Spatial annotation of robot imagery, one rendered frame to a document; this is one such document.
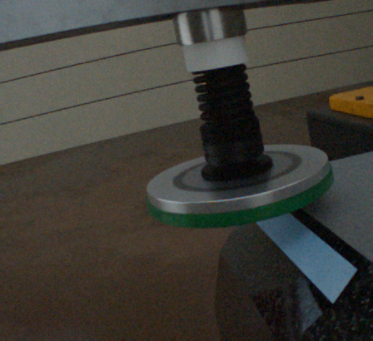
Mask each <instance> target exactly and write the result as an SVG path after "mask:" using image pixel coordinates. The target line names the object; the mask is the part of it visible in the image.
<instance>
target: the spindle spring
mask: <svg viewBox="0 0 373 341"><path fill-rule="evenodd" d="M233 66H234V68H232V69H230V70H227V71H224V72H218V73H212V74H208V75H202V76H198V77H194V79H193V82H194V83H195V84H201V83H205V82H213V81H216V80H220V79H223V78H227V77H233V76H236V77H235V78H231V79H228V80H225V81H222V82H215V83H212V84H207V85H206V84H203V85H199V86H197V87H196V89H195V92H200V93H201V94H200V95H198V96H197V100H198V101H199V102H203V103H202V104H201V105H199V107H198V108H199V110H200V111H204V112H203V113H202V114H201V115H200V117H201V119H202V120H203V121H213V120H218V119H222V118H226V117H230V116H235V115H238V114H241V113H245V114H243V115H241V116H237V117H234V118H231V119H227V120H224V121H215V122H207V123H205V124H204V127H220V126H230V125H235V124H238V123H242V122H244V121H248V120H250V119H251V118H252V117H253V116H254V115H255V112H254V111H253V110H252V107H253V102H252V100H249V99H250V98H251V92H250V91H248V89H249V88H250V84H249V83H248V82H246V81H247V80H248V75H247V73H246V72H244V71H245V70H246V69H247V67H246V65H245V64H243V63H242V64H235V65H231V66H227V67H221V68H216V69H211V70H206V71H194V72H192V74H194V75H197V74H202V73H206V72H216V71H219V70H222V69H226V68H228V67H233ZM236 85H237V87H235V88H232V89H230V90H227V91H221V92H218V93H213V94H207V92H211V91H218V90H221V89H225V88H228V87H232V86H236ZM205 93H206V94H205ZM239 94H240V96H239V97H236V98H233V99H230V100H224V101H217V102H213V103H209V101H214V100H218V99H225V98H228V97H232V96H236V95H239ZM240 104H241V106H237V107H234V108H232V109H228V110H224V111H218V112H212V113H211V111H214V110H219V109H223V108H227V107H230V106H235V105H240Z"/></svg>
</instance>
